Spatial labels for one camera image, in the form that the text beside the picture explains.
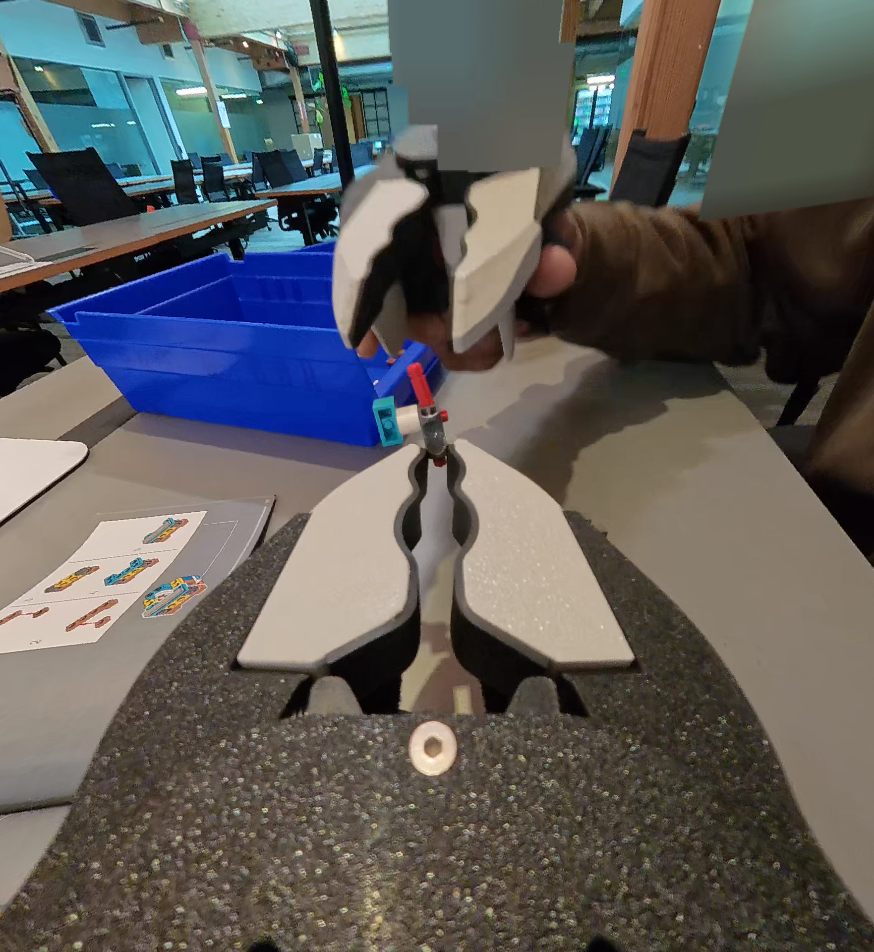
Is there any row of black office chairs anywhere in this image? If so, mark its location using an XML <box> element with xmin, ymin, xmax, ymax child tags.
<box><xmin>169</xmin><ymin>143</ymin><xmax>378</xmax><ymax>246</ymax></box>

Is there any wooden beam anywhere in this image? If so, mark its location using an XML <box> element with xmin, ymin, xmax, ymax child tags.
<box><xmin>611</xmin><ymin>0</ymin><xmax>722</xmax><ymax>198</ymax></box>

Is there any black floor lamp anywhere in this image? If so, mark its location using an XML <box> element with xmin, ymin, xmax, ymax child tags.
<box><xmin>309</xmin><ymin>0</ymin><xmax>357</xmax><ymax>185</ymax></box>

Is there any grey instruction booklet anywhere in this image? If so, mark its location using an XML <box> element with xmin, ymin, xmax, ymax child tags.
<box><xmin>0</xmin><ymin>497</ymin><xmax>276</xmax><ymax>912</ymax></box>

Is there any white flat tray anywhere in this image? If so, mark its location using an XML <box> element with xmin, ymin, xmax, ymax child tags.
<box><xmin>0</xmin><ymin>437</ymin><xmax>90</xmax><ymax>555</ymax></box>

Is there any small toy brick assembly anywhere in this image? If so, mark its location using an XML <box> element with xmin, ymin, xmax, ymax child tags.
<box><xmin>372</xmin><ymin>398</ymin><xmax>453</xmax><ymax>468</ymax></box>

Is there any blue plastic bin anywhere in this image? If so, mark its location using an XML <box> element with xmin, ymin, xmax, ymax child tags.
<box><xmin>49</xmin><ymin>249</ymin><xmax>449</xmax><ymax>449</ymax></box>

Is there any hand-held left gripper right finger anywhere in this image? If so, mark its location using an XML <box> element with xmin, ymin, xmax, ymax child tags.
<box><xmin>448</xmin><ymin>439</ymin><xmax>636</xmax><ymax>674</ymax></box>

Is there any person's brown jacket torso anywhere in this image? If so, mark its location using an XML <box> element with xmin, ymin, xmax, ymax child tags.
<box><xmin>704</xmin><ymin>193</ymin><xmax>874</xmax><ymax>589</ymax></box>

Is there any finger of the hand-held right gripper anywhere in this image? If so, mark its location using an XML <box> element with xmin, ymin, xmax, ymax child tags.
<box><xmin>331</xmin><ymin>175</ymin><xmax>430</xmax><ymax>358</ymax></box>
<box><xmin>437</xmin><ymin>167</ymin><xmax>545</xmax><ymax>354</ymax></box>

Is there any long brown table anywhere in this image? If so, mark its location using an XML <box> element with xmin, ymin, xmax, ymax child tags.
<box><xmin>0</xmin><ymin>199</ymin><xmax>278</xmax><ymax>307</ymax></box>

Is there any person's right hand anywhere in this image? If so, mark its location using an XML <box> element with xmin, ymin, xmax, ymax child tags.
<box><xmin>407</xmin><ymin>223</ymin><xmax>579</xmax><ymax>373</ymax></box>

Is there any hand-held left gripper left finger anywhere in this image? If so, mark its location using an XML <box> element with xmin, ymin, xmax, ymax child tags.
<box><xmin>236</xmin><ymin>445</ymin><xmax>421</xmax><ymax>674</ymax></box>

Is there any black office chair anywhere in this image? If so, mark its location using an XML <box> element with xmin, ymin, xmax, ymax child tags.
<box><xmin>611</xmin><ymin>130</ymin><xmax>692</xmax><ymax>209</ymax></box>
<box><xmin>26</xmin><ymin>147</ymin><xmax>142</xmax><ymax>226</ymax></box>

